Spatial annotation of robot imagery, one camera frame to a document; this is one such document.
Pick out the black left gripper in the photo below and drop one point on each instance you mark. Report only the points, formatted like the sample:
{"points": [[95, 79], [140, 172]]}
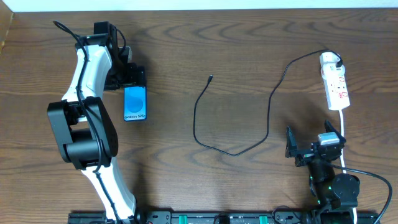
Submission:
{"points": [[134, 78]]}

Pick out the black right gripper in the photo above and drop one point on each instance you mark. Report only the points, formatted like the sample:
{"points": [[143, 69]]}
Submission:
{"points": [[311, 154]]}

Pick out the blue Galaxy smartphone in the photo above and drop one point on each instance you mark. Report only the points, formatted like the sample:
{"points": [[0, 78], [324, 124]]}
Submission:
{"points": [[135, 99]]}

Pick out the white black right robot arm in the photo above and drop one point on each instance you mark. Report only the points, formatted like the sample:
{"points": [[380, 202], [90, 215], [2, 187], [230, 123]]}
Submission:
{"points": [[337, 194]]}

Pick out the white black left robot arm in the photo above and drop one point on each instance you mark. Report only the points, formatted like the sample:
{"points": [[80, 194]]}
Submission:
{"points": [[83, 130]]}

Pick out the white USB charger adapter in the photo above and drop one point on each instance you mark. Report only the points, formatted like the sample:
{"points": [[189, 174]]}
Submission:
{"points": [[331, 65]]}

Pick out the white power strip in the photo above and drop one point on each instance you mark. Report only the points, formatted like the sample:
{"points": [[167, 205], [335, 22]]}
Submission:
{"points": [[336, 93]]}

